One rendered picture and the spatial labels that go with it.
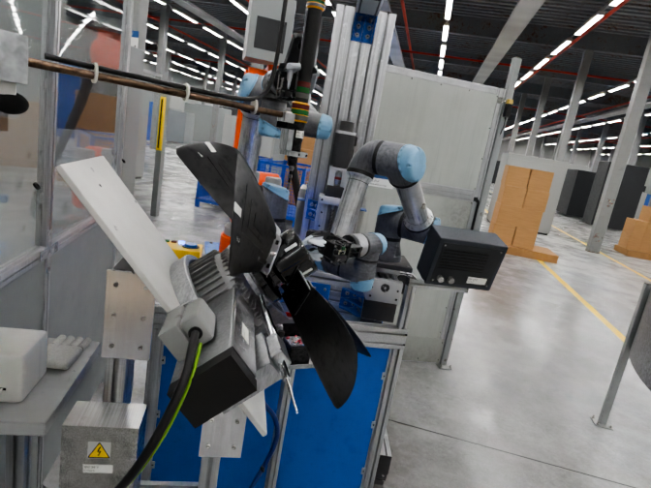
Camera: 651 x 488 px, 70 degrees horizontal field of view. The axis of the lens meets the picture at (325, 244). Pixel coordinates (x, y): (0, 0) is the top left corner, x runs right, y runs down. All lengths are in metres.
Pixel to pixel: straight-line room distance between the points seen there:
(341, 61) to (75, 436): 1.63
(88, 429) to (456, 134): 2.73
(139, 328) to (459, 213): 2.59
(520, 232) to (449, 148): 6.24
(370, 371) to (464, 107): 2.01
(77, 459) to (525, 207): 8.68
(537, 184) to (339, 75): 7.46
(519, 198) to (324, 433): 7.77
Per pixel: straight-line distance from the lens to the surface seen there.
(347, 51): 2.09
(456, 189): 3.30
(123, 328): 1.10
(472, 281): 1.77
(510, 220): 9.27
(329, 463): 2.00
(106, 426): 1.12
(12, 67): 0.86
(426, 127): 3.17
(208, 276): 1.05
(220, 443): 1.22
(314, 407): 1.84
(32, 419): 1.13
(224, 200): 1.11
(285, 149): 1.14
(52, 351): 1.32
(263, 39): 5.12
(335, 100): 2.06
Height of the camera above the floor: 1.49
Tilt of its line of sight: 13 degrees down
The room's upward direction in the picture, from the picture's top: 10 degrees clockwise
